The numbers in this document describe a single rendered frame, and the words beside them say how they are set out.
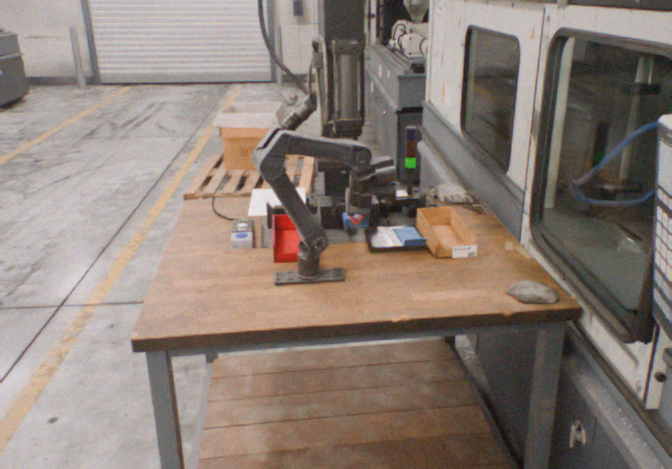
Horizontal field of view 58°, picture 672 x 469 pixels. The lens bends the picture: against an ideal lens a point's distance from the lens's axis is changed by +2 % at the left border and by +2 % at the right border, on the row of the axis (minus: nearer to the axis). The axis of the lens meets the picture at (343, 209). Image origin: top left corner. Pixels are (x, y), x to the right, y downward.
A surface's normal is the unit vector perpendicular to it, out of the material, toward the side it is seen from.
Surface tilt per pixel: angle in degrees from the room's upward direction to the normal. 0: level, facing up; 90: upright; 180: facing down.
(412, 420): 0
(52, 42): 90
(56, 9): 90
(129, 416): 0
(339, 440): 0
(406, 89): 90
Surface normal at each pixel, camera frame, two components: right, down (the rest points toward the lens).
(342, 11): 0.11, 0.35
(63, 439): -0.01, -0.93
